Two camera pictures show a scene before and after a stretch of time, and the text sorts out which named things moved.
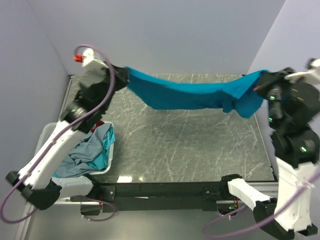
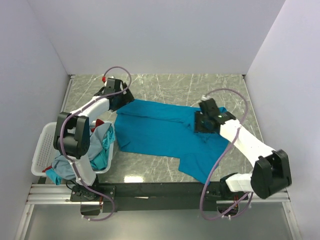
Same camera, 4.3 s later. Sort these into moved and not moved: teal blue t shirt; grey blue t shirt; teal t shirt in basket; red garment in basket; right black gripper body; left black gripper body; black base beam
Moved: teal blue t shirt; right black gripper body; left black gripper body
Not moved: red garment in basket; black base beam; teal t shirt in basket; grey blue t shirt
